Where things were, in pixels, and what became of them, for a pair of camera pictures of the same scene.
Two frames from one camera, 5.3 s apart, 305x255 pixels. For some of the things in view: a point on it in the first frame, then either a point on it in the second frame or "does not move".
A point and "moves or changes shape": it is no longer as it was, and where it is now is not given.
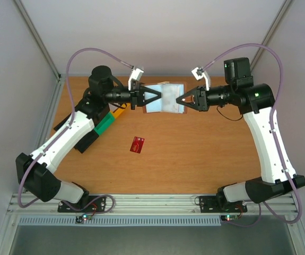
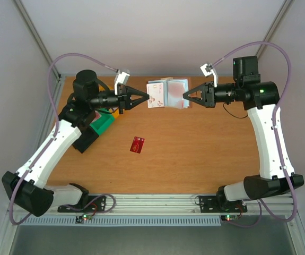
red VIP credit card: (137, 144) does not move
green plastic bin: (105, 125) does not move
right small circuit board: (228, 217) does not move
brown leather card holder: (167, 103) moves or changes shape
